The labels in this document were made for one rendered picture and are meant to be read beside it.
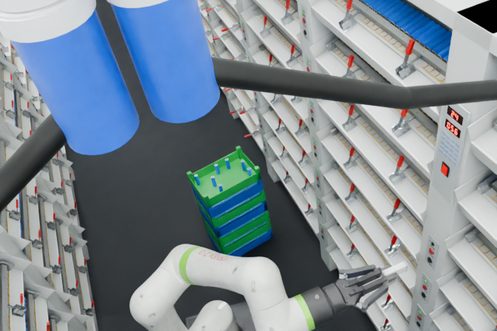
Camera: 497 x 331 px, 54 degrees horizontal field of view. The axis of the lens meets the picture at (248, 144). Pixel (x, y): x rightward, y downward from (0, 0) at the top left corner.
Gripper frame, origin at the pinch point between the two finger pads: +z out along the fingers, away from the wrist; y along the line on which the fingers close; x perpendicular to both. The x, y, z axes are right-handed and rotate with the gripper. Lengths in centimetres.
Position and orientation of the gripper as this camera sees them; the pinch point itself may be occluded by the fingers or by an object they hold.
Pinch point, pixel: (394, 270)
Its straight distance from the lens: 140.0
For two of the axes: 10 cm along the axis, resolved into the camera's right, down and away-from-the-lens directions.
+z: 9.2, -3.5, 1.7
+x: -1.5, -7.2, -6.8
